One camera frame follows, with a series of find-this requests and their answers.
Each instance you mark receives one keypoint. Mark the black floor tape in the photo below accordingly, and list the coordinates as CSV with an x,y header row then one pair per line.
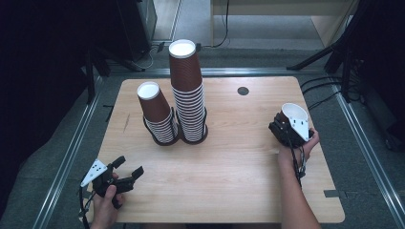
x,y
110,113

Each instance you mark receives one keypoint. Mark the metal floor rail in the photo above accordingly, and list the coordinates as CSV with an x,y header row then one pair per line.
x,y
366,149
65,165

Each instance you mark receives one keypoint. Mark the dark round table grommet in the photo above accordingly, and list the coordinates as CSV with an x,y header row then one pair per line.
x,y
243,91

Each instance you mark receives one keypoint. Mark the brown paper cup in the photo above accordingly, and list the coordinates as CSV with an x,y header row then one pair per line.
x,y
294,111

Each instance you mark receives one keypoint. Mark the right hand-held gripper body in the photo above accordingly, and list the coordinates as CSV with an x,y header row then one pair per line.
x,y
286,135

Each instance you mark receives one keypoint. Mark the tall stack of brown cups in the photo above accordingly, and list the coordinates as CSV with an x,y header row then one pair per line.
x,y
189,105

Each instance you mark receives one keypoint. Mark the dark computer tower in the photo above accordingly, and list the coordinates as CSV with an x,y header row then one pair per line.
x,y
140,28

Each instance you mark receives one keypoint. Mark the black tripod stand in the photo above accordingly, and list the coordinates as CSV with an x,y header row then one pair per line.
x,y
334,47

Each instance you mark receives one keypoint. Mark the person's left hand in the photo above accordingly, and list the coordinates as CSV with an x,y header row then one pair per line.
x,y
105,213

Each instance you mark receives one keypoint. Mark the light wooden furniture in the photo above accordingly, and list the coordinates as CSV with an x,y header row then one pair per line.
x,y
280,7

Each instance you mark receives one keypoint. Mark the short stack of brown cups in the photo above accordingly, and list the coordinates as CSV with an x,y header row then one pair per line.
x,y
157,114

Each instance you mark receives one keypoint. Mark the person's right hand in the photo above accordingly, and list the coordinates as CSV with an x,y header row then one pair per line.
x,y
291,159

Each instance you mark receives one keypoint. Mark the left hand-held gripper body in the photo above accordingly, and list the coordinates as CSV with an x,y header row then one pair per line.
x,y
105,181

